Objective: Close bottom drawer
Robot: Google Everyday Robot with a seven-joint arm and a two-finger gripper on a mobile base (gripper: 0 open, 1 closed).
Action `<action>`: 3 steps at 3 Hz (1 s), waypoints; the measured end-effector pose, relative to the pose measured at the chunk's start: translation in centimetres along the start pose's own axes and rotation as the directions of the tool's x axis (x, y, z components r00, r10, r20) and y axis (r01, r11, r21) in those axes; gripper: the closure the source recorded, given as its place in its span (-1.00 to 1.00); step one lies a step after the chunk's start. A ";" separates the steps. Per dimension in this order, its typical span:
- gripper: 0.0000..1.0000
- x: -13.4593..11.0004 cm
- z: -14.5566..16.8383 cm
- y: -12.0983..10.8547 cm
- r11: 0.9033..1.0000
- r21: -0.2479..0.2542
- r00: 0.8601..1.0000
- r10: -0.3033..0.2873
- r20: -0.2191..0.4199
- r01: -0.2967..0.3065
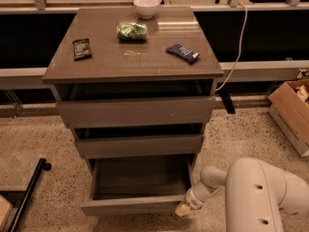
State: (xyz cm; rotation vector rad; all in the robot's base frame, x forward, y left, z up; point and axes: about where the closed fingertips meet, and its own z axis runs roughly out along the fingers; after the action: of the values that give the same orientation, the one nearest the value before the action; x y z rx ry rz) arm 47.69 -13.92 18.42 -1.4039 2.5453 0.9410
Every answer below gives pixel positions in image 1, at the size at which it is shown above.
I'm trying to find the blue snack packet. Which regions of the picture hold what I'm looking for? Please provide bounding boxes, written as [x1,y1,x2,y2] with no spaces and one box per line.
[166,44,200,64]

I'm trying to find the white bowl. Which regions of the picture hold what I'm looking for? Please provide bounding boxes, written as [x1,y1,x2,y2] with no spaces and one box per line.
[133,0,160,18]

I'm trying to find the grey top drawer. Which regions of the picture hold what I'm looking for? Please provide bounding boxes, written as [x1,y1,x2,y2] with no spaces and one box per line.
[57,80,214,129]

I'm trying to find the green snack bag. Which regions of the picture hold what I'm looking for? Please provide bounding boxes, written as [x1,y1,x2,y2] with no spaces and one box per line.
[117,23,148,42]

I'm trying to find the grey drawer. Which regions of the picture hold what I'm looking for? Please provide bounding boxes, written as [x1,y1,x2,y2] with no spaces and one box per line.
[57,80,214,129]
[80,155,193,217]
[75,124,204,159]

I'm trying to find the grey bottom drawer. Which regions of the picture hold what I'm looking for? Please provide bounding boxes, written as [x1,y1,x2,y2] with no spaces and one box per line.
[80,155,193,217]

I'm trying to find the black bracket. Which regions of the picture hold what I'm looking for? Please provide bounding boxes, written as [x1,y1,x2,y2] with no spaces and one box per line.
[219,90,236,114]

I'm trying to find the black snack packet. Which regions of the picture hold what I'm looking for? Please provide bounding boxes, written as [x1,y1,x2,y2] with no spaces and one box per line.
[72,39,92,61]

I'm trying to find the cardboard box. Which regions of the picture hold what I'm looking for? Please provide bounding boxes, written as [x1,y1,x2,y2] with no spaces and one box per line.
[268,79,309,157]

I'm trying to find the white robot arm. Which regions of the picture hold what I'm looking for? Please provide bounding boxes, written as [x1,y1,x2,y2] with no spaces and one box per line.
[176,158,309,232]

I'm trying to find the black metal frame leg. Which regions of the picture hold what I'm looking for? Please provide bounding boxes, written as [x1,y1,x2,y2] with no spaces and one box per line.
[8,159,51,232]

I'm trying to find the grey middle drawer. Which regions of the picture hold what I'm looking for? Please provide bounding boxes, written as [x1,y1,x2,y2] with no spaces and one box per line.
[75,124,204,159]

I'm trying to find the white cable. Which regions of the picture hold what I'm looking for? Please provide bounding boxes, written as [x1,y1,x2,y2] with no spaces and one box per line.
[214,3,248,93]

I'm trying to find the grey drawer cabinet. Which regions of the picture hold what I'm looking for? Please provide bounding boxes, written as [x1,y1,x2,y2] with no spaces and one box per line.
[42,6,224,176]

